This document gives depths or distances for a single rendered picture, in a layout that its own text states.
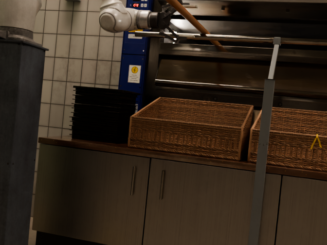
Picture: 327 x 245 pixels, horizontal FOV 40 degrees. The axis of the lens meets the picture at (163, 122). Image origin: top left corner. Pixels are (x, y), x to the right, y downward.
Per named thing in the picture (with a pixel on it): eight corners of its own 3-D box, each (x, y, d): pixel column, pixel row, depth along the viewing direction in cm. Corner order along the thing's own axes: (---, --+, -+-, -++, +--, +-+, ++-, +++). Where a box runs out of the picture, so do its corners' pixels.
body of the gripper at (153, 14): (154, 12, 211) (172, 13, 209) (152, 30, 211) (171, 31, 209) (149, 8, 204) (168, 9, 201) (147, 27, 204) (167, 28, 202)
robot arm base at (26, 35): (-25, 36, 180) (-24, 22, 179) (6, 45, 201) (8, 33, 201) (15, 39, 175) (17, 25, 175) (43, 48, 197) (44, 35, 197)
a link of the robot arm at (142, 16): (142, 31, 214) (154, 31, 212) (135, 27, 205) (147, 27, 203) (143, 12, 214) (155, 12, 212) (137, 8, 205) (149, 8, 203)
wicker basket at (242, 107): (154, 143, 263) (158, 96, 263) (249, 154, 248) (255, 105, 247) (125, 147, 217) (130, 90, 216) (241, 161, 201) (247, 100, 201)
